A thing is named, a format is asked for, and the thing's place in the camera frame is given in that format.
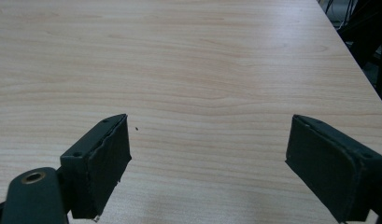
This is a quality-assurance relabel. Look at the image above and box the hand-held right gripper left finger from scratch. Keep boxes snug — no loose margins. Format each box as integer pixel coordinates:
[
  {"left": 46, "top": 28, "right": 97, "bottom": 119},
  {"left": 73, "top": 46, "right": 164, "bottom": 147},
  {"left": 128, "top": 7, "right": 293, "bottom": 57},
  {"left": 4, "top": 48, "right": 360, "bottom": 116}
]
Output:
[{"left": 60, "top": 113, "right": 133, "bottom": 220}]

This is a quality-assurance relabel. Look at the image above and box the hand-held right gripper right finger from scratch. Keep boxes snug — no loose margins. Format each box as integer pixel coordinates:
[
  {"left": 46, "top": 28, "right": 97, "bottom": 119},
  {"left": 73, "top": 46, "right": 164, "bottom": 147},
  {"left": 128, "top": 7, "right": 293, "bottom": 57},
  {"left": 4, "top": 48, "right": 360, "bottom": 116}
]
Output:
[{"left": 285, "top": 114, "right": 382, "bottom": 224}]

